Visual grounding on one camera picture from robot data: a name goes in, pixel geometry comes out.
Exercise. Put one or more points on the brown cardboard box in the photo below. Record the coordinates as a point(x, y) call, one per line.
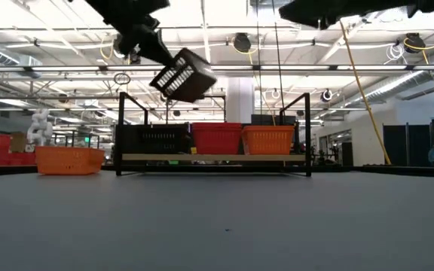
point(18, 142)

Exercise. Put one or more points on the black frame wooden shelf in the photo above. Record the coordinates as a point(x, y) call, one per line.
point(217, 157)

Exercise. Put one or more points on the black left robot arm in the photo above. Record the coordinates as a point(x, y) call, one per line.
point(126, 7)

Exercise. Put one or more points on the red slotted plastic basket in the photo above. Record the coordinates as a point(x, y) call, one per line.
point(217, 128)
point(217, 145)
point(217, 124)

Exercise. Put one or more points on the black slotted plastic basket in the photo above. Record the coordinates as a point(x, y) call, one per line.
point(153, 126)
point(194, 83)
point(153, 145)

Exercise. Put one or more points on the white robot figure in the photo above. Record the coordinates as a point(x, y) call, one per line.
point(40, 128)

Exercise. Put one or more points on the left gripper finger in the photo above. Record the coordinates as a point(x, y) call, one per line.
point(158, 47)

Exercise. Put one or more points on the black metal table frame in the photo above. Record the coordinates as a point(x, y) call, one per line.
point(352, 170)

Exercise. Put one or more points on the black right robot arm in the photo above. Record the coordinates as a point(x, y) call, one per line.
point(371, 4)

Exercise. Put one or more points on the orange slotted plastic basket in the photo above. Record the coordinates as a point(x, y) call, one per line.
point(268, 141)
point(70, 161)

